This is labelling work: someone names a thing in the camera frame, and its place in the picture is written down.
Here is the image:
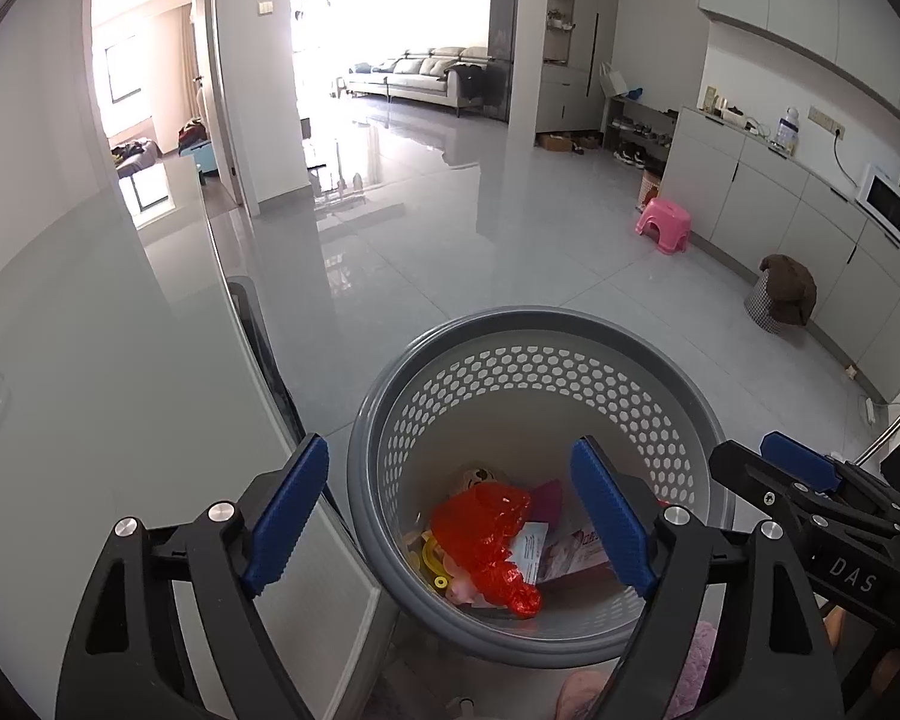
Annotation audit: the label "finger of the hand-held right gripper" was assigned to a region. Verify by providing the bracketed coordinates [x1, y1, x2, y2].
[761, 431, 900, 511]
[709, 441, 845, 541]

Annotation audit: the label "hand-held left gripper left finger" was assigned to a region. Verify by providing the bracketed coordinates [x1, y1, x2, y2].
[54, 433, 331, 720]

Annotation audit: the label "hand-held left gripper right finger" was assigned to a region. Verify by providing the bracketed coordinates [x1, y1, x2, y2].
[570, 436, 845, 720]

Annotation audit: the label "pink plastic shuttlecock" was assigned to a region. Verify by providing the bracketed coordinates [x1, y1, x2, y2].
[529, 480, 567, 522]

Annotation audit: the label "red plastic bag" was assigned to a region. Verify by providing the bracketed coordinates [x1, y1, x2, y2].
[430, 484, 542, 620]

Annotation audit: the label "beige plush toy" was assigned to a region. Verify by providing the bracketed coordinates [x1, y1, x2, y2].
[454, 465, 507, 496]

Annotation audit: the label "yellow plastic container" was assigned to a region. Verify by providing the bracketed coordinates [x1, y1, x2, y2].
[420, 532, 458, 593]

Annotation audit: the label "pink pig toy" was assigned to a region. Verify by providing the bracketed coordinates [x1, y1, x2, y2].
[450, 577, 496, 608]

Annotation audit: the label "grey perforated plastic basket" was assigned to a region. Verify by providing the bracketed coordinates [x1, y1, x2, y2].
[346, 305, 736, 668]

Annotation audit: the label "person's right hand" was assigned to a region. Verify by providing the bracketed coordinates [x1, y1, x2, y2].
[823, 607, 900, 704]

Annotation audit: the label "checked fabric basket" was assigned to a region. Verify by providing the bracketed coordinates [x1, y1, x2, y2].
[745, 274, 788, 335]

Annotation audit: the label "pink fuzzy clothing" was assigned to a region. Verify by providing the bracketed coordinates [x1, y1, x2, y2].
[555, 619, 721, 720]

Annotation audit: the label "brown cloth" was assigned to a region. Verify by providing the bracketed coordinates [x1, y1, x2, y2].
[757, 255, 818, 327]

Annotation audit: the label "white sideboard cabinet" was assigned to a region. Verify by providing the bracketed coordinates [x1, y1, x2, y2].
[660, 106, 900, 402]

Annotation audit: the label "pink plastic stool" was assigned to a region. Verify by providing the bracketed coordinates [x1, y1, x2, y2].
[634, 197, 693, 256]

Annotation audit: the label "white microwave oven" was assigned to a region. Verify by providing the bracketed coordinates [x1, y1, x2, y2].
[855, 163, 900, 250]

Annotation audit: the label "white plastic jug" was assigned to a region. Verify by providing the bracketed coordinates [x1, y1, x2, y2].
[771, 106, 802, 155]

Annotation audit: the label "shoe rack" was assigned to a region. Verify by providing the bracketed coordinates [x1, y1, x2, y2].
[606, 94, 680, 166]

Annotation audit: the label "bed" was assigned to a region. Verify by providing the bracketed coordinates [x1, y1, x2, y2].
[111, 139, 158, 181]

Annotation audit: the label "white paper bag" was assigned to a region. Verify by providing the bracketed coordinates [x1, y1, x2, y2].
[598, 61, 632, 100]

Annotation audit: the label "tall grey cabinet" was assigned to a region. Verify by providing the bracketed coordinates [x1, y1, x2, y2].
[536, 0, 622, 136]

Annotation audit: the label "white door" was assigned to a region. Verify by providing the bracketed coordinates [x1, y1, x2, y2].
[191, 0, 241, 207]

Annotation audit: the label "grey sofa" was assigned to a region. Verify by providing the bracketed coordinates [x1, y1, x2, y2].
[343, 47, 492, 110]

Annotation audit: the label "beige curtain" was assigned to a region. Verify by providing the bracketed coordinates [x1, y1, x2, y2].
[182, 11, 200, 121]

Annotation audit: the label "dark refrigerator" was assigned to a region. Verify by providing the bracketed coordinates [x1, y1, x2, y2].
[487, 0, 517, 123]

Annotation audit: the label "black power cable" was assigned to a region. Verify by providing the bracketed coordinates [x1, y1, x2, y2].
[832, 127, 871, 203]

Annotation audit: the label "white wall cabinets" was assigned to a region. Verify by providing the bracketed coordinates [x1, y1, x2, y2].
[697, 0, 900, 117]

